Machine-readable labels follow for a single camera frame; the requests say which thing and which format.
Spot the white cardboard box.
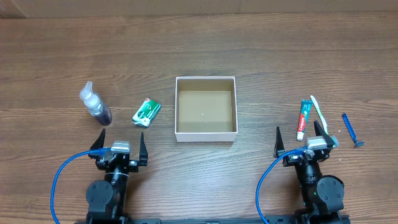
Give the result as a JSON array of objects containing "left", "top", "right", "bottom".
[{"left": 174, "top": 77, "right": 238, "bottom": 142}]

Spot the right blue cable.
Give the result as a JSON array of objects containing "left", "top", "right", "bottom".
[{"left": 255, "top": 147, "right": 308, "bottom": 224}]

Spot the Colgate toothpaste tube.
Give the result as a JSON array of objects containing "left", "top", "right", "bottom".
[{"left": 297, "top": 100, "right": 313, "bottom": 141}]

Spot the left blue cable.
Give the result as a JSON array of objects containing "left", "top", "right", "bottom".
[{"left": 50, "top": 147, "right": 112, "bottom": 224}]

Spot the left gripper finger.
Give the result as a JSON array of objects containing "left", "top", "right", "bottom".
[
  {"left": 138, "top": 133, "right": 148, "bottom": 166},
  {"left": 88, "top": 128, "right": 106, "bottom": 159}
]

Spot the clear spray bottle dark liquid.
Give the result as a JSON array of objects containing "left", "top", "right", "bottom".
[{"left": 80, "top": 81, "right": 112, "bottom": 126}]

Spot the green soap packet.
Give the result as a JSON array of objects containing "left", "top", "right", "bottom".
[{"left": 132, "top": 98, "right": 162, "bottom": 128}]

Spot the blue cable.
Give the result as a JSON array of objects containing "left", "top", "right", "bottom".
[
  {"left": 50, "top": 147, "right": 112, "bottom": 224},
  {"left": 255, "top": 147, "right": 308, "bottom": 224}
]

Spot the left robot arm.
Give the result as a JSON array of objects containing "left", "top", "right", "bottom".
[{"left": 85, "top": 129, "right": 148, "bottom": 224}]

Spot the blue disposable razor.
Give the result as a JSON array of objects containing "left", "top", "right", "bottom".
[{"left": 342, "top": 113, "right": 365, "bottom": 147}]

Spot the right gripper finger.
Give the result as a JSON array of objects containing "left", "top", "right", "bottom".
[
  {"left": 314, "top": 121, "right": 335, "bottom": 149},
  {"left": 273, "top": 127, "right": 285, "bottom": 158}
]

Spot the white green toothbrush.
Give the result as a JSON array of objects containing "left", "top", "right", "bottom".
[{"left": 310, "top": 95, "right": 338, "bottom": 150}]

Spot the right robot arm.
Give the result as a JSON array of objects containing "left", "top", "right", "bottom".
[{"left": 267, "top": 121, "right": 350, "bottom": 224}]

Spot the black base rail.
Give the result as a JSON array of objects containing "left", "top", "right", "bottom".
[{"left": 74, "top": 214, "right": 352, "bottom": 224}]

